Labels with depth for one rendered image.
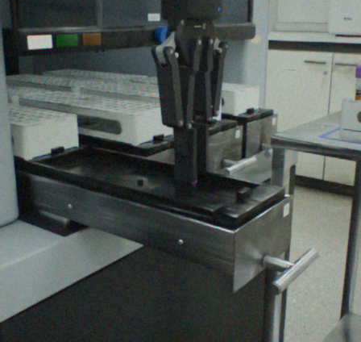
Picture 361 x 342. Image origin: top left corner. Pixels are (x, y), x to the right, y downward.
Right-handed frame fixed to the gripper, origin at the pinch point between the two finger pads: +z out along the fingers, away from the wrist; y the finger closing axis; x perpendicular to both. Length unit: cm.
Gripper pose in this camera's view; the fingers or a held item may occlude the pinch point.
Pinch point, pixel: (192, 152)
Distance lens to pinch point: 65.4
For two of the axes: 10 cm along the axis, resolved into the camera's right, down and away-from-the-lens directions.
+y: -6.0, 2.3, -7.7
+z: 0.0, 9.6, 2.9
